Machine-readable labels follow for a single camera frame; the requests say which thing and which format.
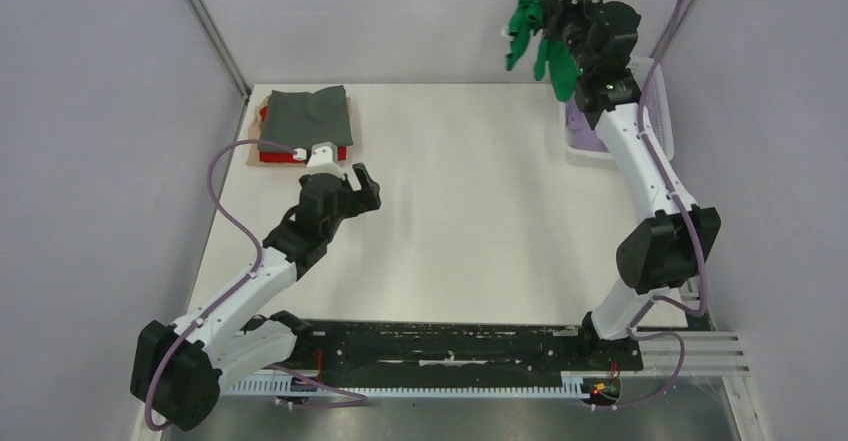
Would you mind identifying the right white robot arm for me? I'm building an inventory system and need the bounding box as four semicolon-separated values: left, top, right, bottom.
541;0;721;369

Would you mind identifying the folded grey t shirt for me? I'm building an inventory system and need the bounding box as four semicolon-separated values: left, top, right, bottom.
260;85;353;149

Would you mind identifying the white slotted cable duct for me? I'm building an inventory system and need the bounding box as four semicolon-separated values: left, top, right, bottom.
222;372;590;401

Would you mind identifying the crumpled purple t shirt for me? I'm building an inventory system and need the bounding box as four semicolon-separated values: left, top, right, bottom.
565;100;607;153

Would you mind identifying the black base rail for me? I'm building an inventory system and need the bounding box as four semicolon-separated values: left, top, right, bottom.
283;319;644;388

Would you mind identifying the folded red t shirt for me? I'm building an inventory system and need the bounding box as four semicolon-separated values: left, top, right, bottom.
258;105;353;164

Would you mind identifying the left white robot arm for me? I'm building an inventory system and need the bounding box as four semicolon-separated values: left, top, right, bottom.
130;163;381;431

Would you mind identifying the left aluminium frame post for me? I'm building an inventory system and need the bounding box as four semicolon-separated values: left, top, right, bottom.
186;0;251;102

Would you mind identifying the green t shirt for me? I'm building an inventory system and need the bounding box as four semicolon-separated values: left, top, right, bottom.
505;0;578;103

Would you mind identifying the white plastic basket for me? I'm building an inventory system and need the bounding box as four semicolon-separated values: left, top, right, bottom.
559;66;675;169

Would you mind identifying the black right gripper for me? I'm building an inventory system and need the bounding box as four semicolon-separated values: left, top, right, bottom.
541;0;607;76

